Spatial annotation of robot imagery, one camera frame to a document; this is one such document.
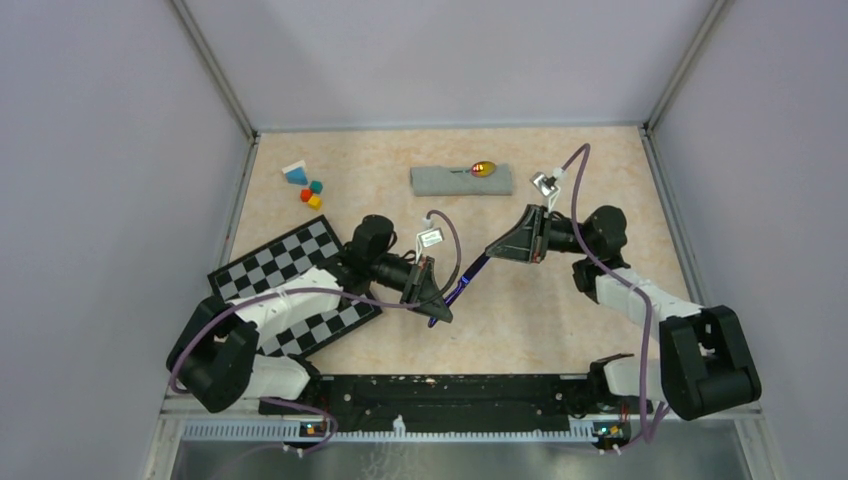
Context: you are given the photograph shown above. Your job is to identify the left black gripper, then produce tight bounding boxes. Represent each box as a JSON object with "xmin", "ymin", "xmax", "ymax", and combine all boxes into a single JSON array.
[{"xmin": 368, "ymin": 255, "xmax": 452, "ymax": 323}]

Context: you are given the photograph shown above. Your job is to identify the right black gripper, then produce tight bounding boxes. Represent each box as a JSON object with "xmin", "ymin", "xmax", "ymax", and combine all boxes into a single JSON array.
[{"xmin": 486, "ymin": 204, "xmax": 594, "ymax": 264}]

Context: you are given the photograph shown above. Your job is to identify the iridescent purple knife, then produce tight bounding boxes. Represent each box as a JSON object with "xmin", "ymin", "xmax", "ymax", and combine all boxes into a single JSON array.
[{"xmin": 424, "ymin": 252, "xmax": 490, "ymax": 308}]

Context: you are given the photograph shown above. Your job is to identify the iridescent purple spoon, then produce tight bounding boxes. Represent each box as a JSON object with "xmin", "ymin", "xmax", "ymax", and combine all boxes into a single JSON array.
[{"xmin": 448, "ymin": 161, "xmax": 498, "ymax": 179}]

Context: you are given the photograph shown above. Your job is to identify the grey cloth napkin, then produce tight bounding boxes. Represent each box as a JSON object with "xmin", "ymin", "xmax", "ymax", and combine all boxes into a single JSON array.
[{"xmin": 409, "ymin": 164, "xmax": 514, "ymax": 197}]

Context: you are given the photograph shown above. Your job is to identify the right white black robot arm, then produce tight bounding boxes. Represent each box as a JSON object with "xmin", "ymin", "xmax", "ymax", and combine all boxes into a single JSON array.
[{"xmin": 485, "ymin": 205, "xmax": 762, "ymax": 420}]

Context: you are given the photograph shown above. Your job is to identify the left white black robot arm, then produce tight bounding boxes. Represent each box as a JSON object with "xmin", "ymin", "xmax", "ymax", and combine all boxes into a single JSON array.
[{"xmin": 166, "ymin": 210, "xmax": 459, "ymax": 414}]

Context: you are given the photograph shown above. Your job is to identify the black grey checkerboard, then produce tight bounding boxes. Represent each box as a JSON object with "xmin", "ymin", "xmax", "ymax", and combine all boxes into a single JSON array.
[{"xmin": 207, "ymin": 215, "xmax": 382, "ymax": 357}]

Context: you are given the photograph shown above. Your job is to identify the yellow cube block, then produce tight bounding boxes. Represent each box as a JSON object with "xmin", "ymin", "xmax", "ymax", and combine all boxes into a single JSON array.
[{"xmin": 307, "ymin": 194, "xmax": 323, "ymax": 211}]

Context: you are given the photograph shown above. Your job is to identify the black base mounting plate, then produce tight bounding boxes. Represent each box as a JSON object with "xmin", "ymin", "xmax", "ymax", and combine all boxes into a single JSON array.
[{"xmin": 297, "ymin": 374, "xmax": 639, "ymax": 433}]

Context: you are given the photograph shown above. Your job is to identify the blue white wedge block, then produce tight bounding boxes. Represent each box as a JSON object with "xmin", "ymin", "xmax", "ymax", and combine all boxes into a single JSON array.
[{"xmin": 281, "ymin": 160, "xmax": 310, "ymax": 186}]

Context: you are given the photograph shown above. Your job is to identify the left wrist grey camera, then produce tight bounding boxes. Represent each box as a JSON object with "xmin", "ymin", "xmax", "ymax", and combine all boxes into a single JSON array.
[{"xmin": 415, "ymin": 218, "xmax": 445, "ymax": 263}]

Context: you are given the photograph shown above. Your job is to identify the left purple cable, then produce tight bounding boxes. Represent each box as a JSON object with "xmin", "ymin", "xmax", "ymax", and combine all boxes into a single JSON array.
[{"xmin": 168, "ymin": 209, "xmax": 464, "ymax": 465}]

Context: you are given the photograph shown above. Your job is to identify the aluminium front frame rail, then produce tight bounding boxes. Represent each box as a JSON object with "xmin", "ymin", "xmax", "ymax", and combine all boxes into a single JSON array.
[{"xmin": 158, "ymin": 374, "xmax": 763, "ymax": 444}]

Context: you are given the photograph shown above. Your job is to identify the right aluminium corner post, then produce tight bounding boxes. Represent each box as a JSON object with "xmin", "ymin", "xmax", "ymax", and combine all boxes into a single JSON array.
[{"xmin": 643, "ymin": 0, "xmax": 734, "ymax": 135}]

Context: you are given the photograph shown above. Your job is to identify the aluminium corner post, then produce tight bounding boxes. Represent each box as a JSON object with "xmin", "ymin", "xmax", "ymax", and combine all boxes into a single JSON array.
[
  {"xmin": 166, "ymin": 0, "xmax": 257, "ymax": 144},
  {"xmin": 643, "ymin": 0, "xmax": 734, "ymax": 135}
]

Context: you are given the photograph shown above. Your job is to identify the left aluminium corner post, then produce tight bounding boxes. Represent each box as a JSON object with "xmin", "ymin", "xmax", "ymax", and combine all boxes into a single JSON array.
[{"xmin": 166, "ymin": 0, "xmax": 257, "ymax": 144}]

